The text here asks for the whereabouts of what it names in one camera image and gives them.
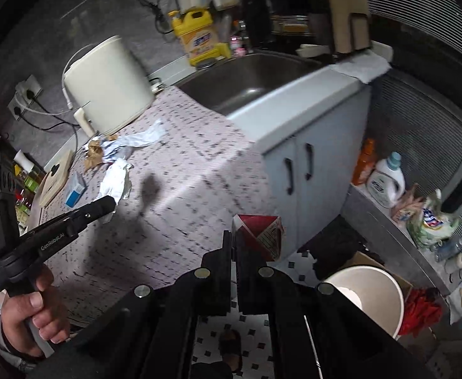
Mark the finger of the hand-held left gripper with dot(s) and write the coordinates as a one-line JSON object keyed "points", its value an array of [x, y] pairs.
{"points": [[98, 207]]}

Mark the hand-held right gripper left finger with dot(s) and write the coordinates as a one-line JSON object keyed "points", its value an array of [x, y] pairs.
{"points": [[219, 284]]}

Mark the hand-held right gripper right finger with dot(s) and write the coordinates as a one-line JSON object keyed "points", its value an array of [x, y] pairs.
{"points": [[254, 288]]}

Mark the white tissue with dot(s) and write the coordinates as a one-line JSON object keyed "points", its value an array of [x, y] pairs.
{"points": [[116, 179]]}

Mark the red and white carton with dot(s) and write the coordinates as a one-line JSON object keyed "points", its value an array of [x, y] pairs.
{"points": [[260, 237]]}

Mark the brown paper scraps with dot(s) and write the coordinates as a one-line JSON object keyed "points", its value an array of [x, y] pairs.
{"points": [[94, 152]]}

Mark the white trash bin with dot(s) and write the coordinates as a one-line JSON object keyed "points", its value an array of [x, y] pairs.
{"points": [[369, 304]]}

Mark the person's left forearm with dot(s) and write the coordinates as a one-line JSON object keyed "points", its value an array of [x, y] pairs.
{"points": [[4, 357]]}

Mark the person's left hand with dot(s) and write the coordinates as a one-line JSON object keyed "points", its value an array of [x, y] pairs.
{"points": [[17, 316]]}

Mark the blue and white box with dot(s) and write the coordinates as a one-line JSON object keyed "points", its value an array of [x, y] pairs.
{"points": [[76, 191]]}

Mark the wooden cutting board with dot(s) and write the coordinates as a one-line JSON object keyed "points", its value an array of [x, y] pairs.
{"points": [[55, 179]]}

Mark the row of seasoning bottles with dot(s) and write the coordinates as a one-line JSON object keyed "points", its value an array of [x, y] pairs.
{"points": [[29, 189]]}

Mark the black slipper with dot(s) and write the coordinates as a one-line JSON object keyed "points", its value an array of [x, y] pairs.
{"points": [[231, 349]]}

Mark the white paper cup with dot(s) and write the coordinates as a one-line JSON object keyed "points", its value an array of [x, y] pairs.
{"points": [[24, 160]]}

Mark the pink patterned counter cover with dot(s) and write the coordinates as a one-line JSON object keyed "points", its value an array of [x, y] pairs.
{"points": [[183, 173]]}

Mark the black bag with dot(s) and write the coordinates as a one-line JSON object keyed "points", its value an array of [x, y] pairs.
{"points": [[337, 244]]}

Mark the cream electric kettle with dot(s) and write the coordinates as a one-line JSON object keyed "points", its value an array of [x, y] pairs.
{"points": [[104, 83]]}

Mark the cardboard box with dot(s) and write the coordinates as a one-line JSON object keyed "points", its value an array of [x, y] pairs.
{"points": [[396, 280]]}

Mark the grey stone ledge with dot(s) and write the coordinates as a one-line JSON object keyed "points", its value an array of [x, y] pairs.
{"points": [[377, 213]]}

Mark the orange bottle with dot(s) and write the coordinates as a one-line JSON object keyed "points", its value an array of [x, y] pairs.
{"points": [[364, 164]]}

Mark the white laundry detergent bottle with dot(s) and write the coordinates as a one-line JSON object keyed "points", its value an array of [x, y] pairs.
{"points": [[386, 183]]}

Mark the red plastic bag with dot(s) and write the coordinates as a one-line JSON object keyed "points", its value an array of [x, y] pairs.
{"points": [[422, 310]]}

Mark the white sink cabinet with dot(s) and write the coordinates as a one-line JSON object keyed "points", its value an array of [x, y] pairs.
{"points": [[333, 134]]}

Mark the pink snack packet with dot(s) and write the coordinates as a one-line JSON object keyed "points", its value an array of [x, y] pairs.
{"points": [[406, 205]]}

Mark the printed plastic bag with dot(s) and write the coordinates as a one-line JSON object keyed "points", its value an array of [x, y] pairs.
{"points": [[434, 223]]}

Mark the steel sink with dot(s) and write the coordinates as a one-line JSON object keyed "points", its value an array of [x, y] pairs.
{"points": [[246, 83]]}

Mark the yellow detergent jug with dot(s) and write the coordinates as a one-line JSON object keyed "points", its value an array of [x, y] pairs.
{"points": [[199, 35]]}

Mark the clear plastic bottle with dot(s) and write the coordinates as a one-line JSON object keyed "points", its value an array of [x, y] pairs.
{"points": [[450, 246]]}

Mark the small pink bottle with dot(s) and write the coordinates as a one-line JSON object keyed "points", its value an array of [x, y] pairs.
{"points": [[238, 45]]}

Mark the white cloth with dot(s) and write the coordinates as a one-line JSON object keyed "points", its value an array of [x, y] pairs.
{"points": [[363, 67]]}

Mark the metal tray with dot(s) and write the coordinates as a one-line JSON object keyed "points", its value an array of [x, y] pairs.
{"points": [[289, 23]]}

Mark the wooden shelf with items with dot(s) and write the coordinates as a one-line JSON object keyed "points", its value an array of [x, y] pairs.
{"points": [[278, 0]]}

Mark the beige standing board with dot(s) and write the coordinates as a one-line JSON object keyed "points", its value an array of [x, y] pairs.
{"points": [[345, 4]]}

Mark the white wall socket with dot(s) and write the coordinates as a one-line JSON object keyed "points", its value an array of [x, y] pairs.
{"points": [[17, 110], [31, 89]]}

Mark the black window frame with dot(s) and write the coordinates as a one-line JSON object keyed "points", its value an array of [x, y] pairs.
{"points": [[432, 83]]}

